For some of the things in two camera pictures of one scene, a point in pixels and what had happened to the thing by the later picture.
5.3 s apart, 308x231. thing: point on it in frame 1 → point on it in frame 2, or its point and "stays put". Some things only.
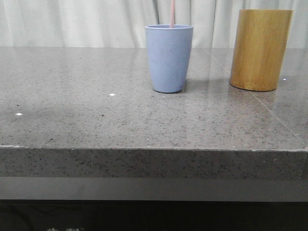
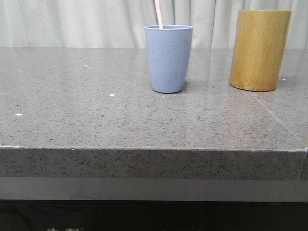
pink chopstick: x=172 y=14 → x=159 y=15
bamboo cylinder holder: x=260 y=42 stays put
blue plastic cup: x=170 y=51 stays put
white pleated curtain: x=121 y=23 stays put
